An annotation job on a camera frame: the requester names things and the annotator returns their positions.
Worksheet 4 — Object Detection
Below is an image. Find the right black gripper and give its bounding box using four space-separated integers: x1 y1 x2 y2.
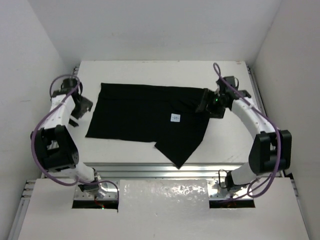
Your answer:
197 89 228 120

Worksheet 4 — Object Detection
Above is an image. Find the black t shirt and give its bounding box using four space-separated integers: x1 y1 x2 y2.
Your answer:
86 83 210 169

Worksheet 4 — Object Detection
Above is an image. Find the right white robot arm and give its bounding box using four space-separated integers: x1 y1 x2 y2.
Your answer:
196 76 292 192

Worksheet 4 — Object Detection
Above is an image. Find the white front cover panel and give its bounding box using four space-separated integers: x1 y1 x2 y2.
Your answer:
19 178 308 240

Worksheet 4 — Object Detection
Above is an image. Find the aluminium front rail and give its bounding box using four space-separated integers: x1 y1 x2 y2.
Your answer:
86 162 241 179

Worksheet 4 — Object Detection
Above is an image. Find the aluminium rail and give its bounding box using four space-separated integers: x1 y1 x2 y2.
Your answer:
247 66 292 199
7 65 81 240
86 162 241 179

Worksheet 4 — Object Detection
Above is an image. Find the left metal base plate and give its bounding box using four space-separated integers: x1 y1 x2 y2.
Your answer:
73 179 120 202

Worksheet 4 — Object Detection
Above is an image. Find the metal base plate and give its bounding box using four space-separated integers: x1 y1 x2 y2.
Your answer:
207 178 252 201
73 179 120 202

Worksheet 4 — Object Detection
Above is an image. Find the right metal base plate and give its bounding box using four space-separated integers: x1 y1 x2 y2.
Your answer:
207 178 252 201

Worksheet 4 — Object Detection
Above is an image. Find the aluminium left side rail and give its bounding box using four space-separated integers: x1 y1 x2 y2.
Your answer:
7 65 81 240

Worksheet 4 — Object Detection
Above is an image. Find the aluminium right side rail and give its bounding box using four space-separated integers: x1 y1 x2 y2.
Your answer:
247 66 292 199

